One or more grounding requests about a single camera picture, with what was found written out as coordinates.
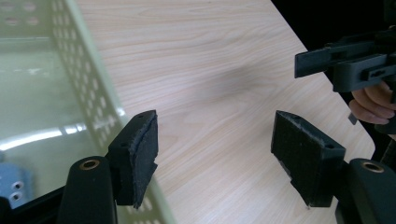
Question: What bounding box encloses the pale green plastic basket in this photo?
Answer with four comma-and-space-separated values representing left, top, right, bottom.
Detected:
0, 0, 179, 224

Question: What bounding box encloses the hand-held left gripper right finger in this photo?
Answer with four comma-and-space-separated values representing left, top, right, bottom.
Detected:
270, 110, 347, 209

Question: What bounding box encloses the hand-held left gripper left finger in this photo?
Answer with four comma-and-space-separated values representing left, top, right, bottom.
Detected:
106, 109, 159, 209

